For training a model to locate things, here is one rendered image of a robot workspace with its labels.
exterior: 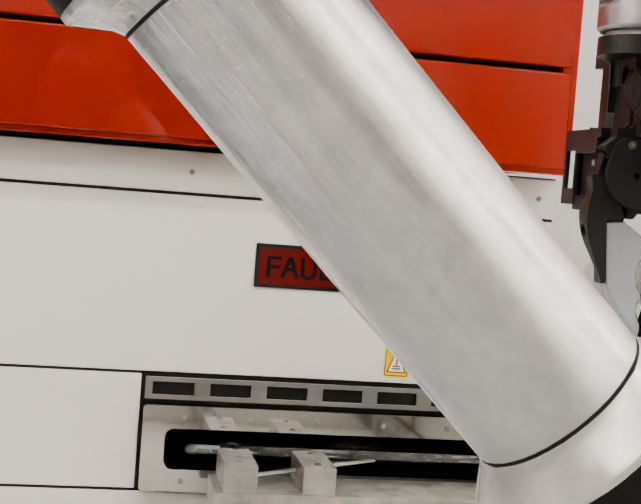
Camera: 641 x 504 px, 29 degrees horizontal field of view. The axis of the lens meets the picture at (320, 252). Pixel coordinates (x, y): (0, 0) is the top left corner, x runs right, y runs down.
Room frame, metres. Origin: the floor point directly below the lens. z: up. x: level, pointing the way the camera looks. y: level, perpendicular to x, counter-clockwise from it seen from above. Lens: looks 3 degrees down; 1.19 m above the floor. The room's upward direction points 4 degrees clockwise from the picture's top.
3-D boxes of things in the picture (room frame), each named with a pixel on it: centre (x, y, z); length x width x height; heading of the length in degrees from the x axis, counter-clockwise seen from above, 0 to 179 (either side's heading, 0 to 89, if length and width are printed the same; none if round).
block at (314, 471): (1.29, -0.01, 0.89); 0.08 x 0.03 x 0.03; 10
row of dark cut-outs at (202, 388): (1.40, -0.04, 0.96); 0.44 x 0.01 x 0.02; 100
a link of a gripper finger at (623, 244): (0.85, -0.20, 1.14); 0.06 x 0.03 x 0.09; 10
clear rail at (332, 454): (1.38, -0.05, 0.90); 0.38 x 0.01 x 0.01; 100
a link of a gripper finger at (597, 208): (0.83, -0.19, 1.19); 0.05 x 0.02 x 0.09; 100
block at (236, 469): (1.28, 0.07, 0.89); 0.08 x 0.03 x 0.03; 10
